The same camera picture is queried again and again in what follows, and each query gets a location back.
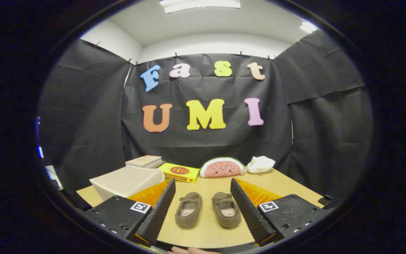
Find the brown fuzzy shoe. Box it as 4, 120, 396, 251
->
175, 192, 203, 228
212, 192, 242, 228

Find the cream fabric storage box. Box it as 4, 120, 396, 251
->
89, 166, 165, 201

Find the yellow book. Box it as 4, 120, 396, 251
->
158, 163, 200, 183

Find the white plush toy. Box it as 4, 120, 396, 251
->
247, 156, 276, 174

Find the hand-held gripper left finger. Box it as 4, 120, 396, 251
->
83, 178, 176, 247

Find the beige book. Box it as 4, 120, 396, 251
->
125, 155, 163, 168

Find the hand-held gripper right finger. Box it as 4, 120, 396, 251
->
230, 178, 330, 247

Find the ceiling light panel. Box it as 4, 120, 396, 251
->
299, 21, 317, 34
159, 0, 241, 14

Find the watermelon slice plush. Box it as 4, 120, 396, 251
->
199, 157, 246, 177

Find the black backdrop cloth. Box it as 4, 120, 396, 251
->
37, 30, 374, 212

